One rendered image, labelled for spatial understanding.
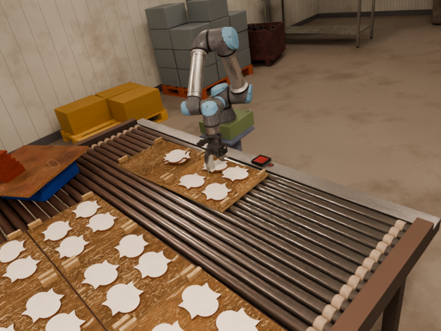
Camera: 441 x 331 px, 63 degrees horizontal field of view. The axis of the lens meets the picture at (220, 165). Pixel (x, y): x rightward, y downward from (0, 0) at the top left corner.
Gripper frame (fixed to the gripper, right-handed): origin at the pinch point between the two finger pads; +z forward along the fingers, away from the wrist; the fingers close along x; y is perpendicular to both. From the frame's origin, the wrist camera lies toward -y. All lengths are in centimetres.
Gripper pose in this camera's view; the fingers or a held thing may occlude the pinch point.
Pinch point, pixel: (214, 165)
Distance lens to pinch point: 189.2
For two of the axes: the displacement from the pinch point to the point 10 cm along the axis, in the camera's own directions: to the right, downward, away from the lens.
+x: 6.7, -4.4, 5.9
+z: 1.2, 8.6, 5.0
